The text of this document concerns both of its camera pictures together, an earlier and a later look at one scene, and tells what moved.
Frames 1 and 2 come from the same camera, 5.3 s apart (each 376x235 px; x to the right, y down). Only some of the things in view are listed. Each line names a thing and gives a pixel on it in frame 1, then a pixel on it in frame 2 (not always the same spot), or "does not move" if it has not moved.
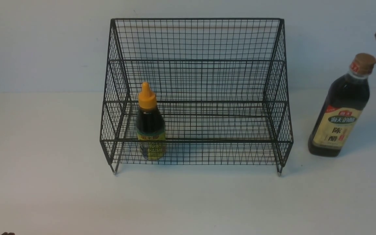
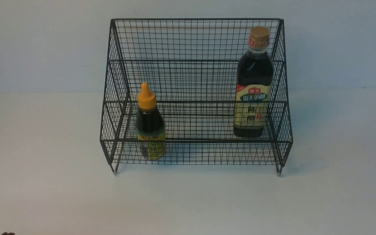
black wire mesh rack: x=190 y=90 does not move
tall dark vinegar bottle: x=346 y=100 -> x=255 y=77
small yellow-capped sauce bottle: x=150 y=126 does not move
